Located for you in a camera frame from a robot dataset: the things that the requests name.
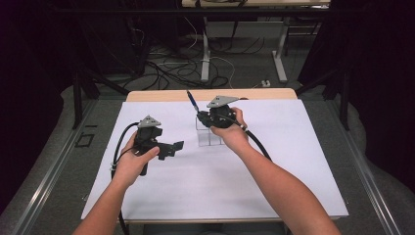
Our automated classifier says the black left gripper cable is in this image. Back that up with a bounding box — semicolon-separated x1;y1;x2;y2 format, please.
110;121;140;235

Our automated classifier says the wooden table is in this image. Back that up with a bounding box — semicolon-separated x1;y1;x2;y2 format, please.
107;87;325;225

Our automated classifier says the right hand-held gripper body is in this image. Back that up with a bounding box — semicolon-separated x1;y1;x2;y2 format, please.
202;95;240;129

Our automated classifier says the grey floor rail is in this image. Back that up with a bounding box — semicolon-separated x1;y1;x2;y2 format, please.
12;99;96;235
325;99;403;235

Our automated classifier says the person's right hand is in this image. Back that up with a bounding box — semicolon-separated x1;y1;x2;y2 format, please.
209;107;251;154

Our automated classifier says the white floor cable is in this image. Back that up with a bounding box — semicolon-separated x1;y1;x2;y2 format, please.
183;16;237;89

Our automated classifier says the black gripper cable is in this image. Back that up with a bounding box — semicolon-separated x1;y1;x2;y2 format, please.
110;121;140;235
224;117;273;162

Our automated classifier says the blue pen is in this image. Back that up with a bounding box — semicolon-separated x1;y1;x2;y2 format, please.
186;89;201;114

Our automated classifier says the white table mat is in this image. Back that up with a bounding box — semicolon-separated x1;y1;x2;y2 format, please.
80;99;349;221

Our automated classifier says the clear plastic organizer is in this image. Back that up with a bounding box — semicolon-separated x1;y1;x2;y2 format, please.
195;117;227;147

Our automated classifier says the light wooden desk top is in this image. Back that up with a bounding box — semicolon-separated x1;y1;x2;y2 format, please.
181;0;331;9

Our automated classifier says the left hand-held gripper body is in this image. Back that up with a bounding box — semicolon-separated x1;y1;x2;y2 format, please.
133;115;163;176

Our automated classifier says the black metal stand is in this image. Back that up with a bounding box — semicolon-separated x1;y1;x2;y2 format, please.
71;63;131;130
295;63;352;131

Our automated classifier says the white desk leg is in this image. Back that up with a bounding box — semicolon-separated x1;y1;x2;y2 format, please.
200;16;211;83
271;17;289;84

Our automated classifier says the person's left hand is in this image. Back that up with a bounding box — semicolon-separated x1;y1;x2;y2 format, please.
112;131;161;189

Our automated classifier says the tangle of black floor cables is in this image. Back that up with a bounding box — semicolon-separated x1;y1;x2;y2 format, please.
122;33;266;91

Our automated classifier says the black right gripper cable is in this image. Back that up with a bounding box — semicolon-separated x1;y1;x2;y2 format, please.
224;117;273;162

